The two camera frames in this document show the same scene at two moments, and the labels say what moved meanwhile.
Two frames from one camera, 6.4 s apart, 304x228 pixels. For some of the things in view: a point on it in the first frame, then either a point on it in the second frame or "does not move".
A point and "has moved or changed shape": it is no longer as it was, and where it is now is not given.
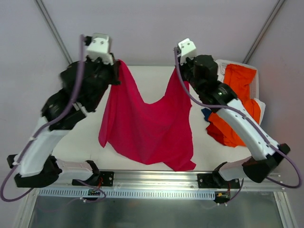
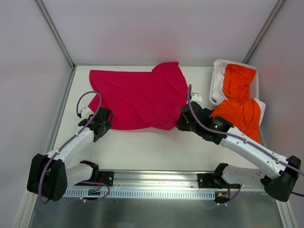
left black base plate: (103, 178) does not move
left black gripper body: (111, 71) → (104, 118)
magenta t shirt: (157, 133) has moved or changed shape
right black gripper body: (184, 70) → (184, 118)
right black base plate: (207, 180) does not move
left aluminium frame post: (54, 31) does not move
